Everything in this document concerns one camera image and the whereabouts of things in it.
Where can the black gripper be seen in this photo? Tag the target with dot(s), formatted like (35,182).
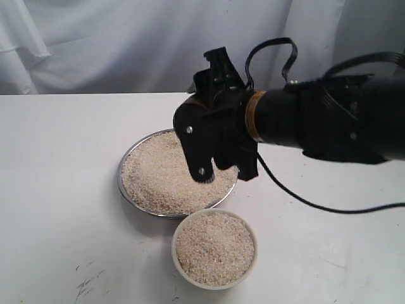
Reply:
(221,89)

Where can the brown wooden cup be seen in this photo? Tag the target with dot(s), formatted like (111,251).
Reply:
(189,111)

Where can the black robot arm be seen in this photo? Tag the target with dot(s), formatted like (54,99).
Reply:
(336,117)

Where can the steel plate of rice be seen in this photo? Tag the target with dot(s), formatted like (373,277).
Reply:
(153,177)

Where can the white bowl of rice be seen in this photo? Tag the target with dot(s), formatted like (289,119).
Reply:
(214,249)

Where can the white backdrop cloth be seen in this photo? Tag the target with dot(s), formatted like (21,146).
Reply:
(72,47)

